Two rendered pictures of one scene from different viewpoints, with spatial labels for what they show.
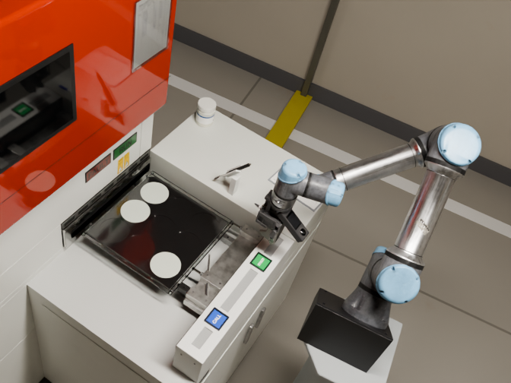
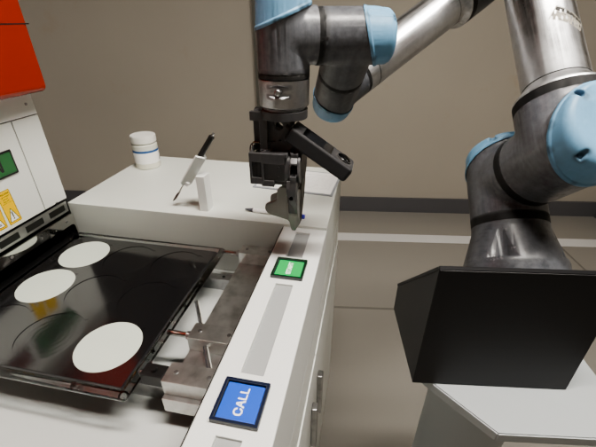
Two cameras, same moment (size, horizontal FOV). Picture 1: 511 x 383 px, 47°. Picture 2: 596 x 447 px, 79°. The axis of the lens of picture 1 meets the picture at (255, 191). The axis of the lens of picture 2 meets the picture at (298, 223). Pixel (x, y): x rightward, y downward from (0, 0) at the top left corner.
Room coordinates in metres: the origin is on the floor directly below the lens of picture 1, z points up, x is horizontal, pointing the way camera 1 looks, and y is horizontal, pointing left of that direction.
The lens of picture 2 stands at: (0.60, -0.03, 1.35)
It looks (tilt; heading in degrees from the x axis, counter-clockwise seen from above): 30 degrees down; 352
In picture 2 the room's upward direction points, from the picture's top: straight up
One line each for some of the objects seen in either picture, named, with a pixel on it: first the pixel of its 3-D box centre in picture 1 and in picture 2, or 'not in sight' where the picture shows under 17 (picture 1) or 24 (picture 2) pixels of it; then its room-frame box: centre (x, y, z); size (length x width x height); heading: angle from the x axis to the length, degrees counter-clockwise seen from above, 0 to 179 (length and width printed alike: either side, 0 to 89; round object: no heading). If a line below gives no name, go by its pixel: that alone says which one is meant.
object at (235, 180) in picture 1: (231, 177); (196, 181); (1.37, 0.09, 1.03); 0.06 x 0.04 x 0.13; 71
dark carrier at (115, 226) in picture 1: (160, 227); (95, 293); (1.18, 0.28, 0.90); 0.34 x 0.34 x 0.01; 71
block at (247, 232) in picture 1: (252, 235); (258, 254); (1.26, -0.03, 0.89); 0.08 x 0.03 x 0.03; 71
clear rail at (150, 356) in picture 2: (202, 255); (184, 306); (1.12, 0.11, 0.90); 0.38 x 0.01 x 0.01; 161
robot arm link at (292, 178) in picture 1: (291, 179); (285, 35); (1.17, -0.09, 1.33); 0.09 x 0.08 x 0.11; 89
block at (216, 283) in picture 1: (213, 281); (215, 339); (1.03, 0.05, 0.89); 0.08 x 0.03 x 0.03; 71
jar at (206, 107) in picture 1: (205, 112); (145, 150); (1.68, 0.27, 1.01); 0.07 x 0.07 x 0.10
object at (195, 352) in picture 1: (236, 299); (273, 353); (1.00, -0.04, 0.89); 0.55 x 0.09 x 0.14; 161
